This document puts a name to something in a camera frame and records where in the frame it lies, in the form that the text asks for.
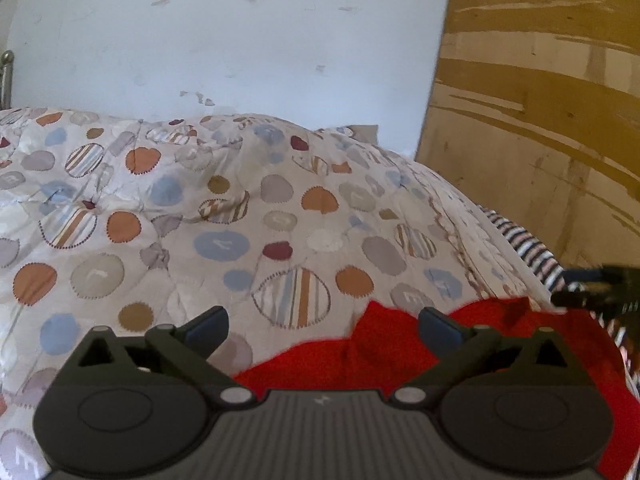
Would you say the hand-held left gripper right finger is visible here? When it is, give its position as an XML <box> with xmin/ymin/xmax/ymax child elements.
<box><xmin>392</xmin><ymin>306</ymin><xmax>582</xmax><ymax>407</ymax></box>

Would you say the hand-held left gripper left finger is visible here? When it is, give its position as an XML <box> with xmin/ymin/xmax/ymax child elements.
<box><xmin>74</xmin><ymin>305</ymin><xmax>256</xmax><ymax>407</ymax></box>

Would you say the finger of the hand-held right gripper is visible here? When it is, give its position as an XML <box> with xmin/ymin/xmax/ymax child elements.
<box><xmin>550</xmin><ymin>285</ymin><xmax>640</xmax><ymax>313</ymax></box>
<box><xmin>562</xmin><ymin>264</ymin><xmax>640</xmax><ymax>285</ymax></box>

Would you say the red sweater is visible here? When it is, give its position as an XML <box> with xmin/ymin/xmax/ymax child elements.
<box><xmin>232</xmin><ymin>296</ymin><xmax>633</xmax><ymax>480</ymax></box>

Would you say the striped bed sheet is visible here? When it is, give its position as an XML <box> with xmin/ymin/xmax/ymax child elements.
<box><xmin>480</xmin><ymin>207</ymin><xmax>640</xmax><ymax>401</ymax></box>

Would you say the dotted white quilt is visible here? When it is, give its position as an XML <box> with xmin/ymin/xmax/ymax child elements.
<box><xmin>0</xmin><ymin>106</ymin><xmax>541</xmax><ymax>480</ymax></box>

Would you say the wooden board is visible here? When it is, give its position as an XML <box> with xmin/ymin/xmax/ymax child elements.
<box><xmin>417</xmin><ymin>0</ymin><xmax>640</xmax><ymax>281</ymax></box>

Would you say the grey pillow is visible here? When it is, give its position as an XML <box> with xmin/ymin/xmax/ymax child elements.
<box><xmin>345</xmin><ymin>124</ymin><xmax>380</xmax><ymax>145</ymax></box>

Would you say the metal bed post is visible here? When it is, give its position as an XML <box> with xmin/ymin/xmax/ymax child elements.
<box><xmin>0</xmin><ymin>50</ymin><xmax>15</xmax><ymax>108</ymax></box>

